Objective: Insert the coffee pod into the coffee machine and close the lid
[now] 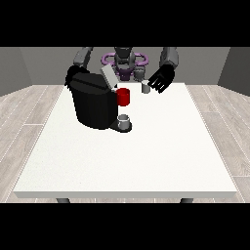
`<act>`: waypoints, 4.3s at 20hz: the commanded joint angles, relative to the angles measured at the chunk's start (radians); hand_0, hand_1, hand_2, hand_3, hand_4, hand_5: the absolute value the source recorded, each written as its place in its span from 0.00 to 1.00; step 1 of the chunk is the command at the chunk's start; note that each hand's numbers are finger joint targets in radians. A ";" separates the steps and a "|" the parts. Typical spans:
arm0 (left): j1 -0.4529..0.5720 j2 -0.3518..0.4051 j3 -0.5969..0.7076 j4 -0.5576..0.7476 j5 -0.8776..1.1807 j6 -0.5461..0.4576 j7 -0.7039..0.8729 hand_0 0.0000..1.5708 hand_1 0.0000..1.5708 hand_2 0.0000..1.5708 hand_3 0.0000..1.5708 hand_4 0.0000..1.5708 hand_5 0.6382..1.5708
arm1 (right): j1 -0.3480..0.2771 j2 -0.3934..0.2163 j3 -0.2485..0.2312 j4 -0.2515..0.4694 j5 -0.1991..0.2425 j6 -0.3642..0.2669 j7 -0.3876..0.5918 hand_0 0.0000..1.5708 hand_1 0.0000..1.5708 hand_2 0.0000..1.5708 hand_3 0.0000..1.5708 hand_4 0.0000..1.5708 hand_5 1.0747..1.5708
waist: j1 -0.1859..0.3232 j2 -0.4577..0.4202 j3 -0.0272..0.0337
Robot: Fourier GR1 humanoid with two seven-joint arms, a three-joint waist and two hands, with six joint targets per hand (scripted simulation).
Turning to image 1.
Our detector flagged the grey robot trunk purple rings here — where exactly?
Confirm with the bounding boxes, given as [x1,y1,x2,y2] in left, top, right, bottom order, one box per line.
[101,47,150,82]

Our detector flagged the small grey coffee pod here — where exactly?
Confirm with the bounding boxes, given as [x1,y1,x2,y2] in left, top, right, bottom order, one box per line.
[141,80,151,95]

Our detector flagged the red pod holder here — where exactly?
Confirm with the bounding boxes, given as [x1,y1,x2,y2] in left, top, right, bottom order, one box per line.
[116,87,131,107]

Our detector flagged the small grey cup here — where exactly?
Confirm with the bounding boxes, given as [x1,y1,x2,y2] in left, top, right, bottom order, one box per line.
[117,113,131,130]

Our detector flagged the pale grey machine lid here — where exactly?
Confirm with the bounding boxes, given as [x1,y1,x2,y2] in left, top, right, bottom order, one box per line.
[100,63,120,90]

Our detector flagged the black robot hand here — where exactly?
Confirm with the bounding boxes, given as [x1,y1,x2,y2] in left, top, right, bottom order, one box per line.
[63,64,90,87]
[146,63,176,95]

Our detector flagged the black coffee machine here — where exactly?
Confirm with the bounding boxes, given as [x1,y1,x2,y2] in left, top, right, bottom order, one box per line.
[69,71,134,134]

